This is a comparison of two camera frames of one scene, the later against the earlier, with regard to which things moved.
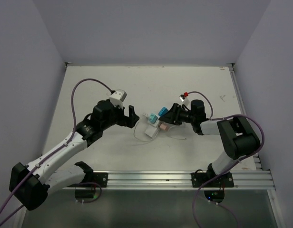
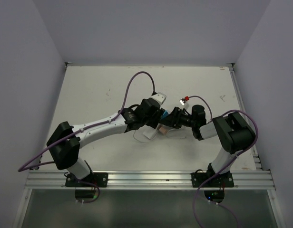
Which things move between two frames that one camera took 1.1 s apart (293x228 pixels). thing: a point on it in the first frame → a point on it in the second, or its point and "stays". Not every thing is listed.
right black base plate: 225,180 stays
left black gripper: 128,121 → 153,122
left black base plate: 101,178 stays
